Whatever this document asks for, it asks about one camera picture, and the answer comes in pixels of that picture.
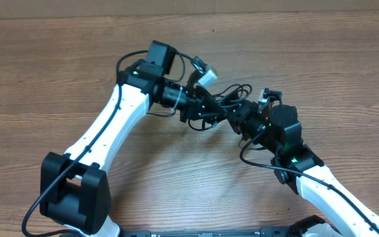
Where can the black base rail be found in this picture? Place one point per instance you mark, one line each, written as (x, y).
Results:
(267, 231)

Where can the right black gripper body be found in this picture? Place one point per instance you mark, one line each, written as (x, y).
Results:
(249, 120)

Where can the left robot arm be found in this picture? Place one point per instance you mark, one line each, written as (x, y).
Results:
(74, 188)

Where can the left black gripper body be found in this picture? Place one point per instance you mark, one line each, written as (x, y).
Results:
(189, 105)

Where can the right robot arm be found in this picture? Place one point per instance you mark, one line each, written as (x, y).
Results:
(277, 129)

